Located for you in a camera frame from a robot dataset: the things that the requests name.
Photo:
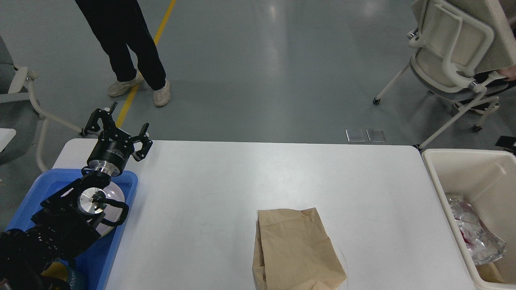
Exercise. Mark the white grey office chair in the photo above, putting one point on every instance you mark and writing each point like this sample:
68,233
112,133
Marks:
459,45

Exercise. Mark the white table at left edge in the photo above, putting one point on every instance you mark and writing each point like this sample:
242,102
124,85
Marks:
6,136

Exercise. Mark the pink plate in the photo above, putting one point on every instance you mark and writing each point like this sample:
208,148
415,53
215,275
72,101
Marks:
112,191

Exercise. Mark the brown paper in bin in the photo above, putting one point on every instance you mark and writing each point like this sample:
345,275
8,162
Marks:
490,273

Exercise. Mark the crushed red can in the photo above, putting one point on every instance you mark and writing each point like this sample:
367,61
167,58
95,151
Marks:
468,236

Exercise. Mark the grey chair at left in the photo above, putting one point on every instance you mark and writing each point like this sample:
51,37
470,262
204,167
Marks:
21,111

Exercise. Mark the person in black trousers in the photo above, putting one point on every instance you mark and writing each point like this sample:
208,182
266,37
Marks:
120,28

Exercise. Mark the aluminium foil tray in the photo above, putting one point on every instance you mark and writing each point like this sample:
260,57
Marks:
488,248

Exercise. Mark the blue plastic tray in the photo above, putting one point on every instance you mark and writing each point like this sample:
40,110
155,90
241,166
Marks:
94,264

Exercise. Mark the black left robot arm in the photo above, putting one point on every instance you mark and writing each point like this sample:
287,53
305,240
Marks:
67,223

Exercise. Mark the brown paper bag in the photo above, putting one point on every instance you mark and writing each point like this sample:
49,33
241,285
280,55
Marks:
292,251

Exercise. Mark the white plastic bin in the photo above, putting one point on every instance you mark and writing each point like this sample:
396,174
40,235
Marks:
487,180

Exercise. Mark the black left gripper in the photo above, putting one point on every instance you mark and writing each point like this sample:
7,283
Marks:
114,146

